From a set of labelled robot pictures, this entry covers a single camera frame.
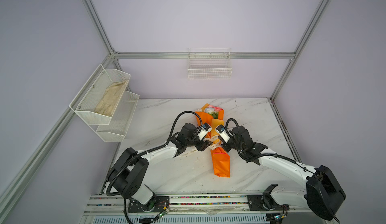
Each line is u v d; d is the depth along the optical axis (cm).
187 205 75
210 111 105
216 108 108
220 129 72
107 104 77
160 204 75
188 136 68
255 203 73
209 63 95
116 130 91
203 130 75
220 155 85
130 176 43
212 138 88
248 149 63
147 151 49
